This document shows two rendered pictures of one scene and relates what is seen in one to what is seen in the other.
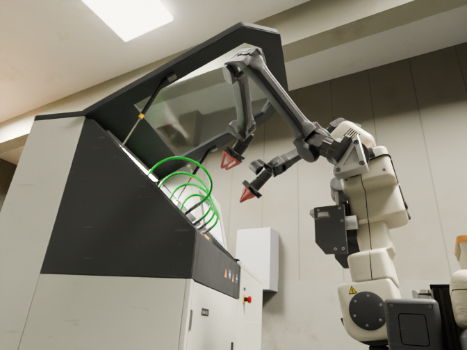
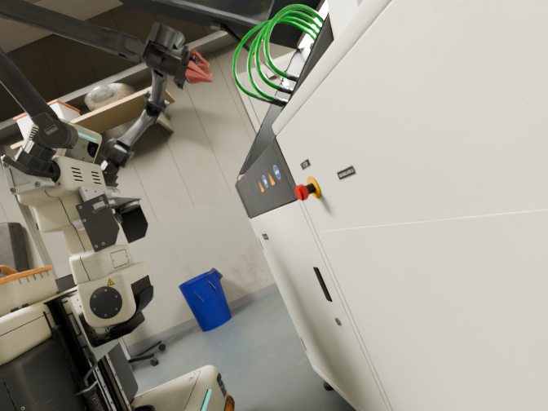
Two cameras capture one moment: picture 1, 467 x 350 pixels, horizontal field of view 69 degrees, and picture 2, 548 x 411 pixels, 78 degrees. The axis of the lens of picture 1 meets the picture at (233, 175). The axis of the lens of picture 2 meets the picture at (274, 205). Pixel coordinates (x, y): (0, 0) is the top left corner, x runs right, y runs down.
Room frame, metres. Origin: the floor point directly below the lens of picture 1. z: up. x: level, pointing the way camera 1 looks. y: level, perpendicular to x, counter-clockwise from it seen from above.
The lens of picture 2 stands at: (2.48, -0.56, 0.80)
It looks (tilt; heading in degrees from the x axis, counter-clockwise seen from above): 0 degrees down; 149
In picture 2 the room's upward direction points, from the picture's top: 23 degrees counter-clockwise
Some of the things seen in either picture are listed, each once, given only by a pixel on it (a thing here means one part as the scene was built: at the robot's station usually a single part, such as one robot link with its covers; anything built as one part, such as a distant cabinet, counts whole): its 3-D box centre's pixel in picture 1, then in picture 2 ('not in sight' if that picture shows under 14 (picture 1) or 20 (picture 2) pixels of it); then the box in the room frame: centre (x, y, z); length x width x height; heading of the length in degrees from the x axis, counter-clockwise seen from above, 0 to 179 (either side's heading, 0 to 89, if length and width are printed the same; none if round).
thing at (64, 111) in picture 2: not in sight; (53, 125); (-0.98, -0.29, 2.27); 0.43 x 0.36 x 0.24; 59
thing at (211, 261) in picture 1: (217, 271); (263, 187); (1.47, 0.04, 0.87); 0.62 x 0.04 x 0.16; 165
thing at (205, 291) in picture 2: not in sight; (208, 298); (-0.72, 0.32, 0.25); 0.43 x 0.39 x 0.50; 59
